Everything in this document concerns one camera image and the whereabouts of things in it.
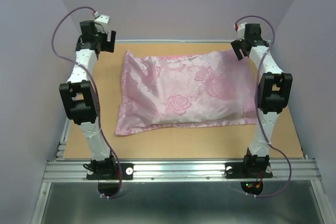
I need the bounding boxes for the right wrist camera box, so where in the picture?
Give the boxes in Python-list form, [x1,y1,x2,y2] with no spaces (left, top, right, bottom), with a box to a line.
[235,23,247,41]

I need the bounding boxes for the pink pillowcase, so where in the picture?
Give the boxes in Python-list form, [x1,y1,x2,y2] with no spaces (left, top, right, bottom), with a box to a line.
[115,50,256,136]

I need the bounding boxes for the aluminium front rail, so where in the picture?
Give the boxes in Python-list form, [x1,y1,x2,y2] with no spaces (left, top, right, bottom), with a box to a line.
[41,158,322,183]

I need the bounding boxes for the metal table frame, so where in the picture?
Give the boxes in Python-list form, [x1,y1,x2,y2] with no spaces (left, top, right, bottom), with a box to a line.
[32,40,335,223]

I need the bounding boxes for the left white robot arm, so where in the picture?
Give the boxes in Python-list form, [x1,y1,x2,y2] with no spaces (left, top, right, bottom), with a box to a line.
[59,15,117,179]

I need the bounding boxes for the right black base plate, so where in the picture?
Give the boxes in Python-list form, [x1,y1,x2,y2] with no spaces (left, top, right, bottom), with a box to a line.
[225,162,273,179]

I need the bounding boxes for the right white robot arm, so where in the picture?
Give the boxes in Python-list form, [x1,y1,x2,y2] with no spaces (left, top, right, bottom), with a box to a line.
[231,23,293,177]

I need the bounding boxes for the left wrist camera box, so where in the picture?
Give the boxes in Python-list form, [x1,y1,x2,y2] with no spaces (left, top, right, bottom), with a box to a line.
[94,15,110,34]

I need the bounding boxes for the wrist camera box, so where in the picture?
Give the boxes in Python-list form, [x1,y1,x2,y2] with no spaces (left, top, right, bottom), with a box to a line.
[235,23,247,41]
[94,15,110,34]

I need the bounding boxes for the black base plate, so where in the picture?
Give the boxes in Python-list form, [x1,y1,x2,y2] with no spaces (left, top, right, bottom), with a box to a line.
[225,162,273,179]
[86,163,134,180]

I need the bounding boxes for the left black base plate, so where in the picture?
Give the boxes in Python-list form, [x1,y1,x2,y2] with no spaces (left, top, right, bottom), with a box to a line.
[86,163,134,180]

